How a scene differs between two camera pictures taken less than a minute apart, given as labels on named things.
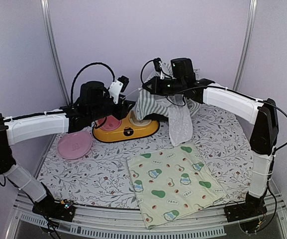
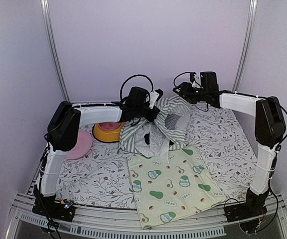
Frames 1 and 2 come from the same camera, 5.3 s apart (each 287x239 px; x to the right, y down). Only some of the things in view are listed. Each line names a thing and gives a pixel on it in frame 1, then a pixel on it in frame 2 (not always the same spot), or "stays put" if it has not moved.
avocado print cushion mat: [170, 183] stays put
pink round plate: [74, 145] stays put
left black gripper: [124, 107] → [152, 118]
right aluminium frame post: [246, 43] stays put
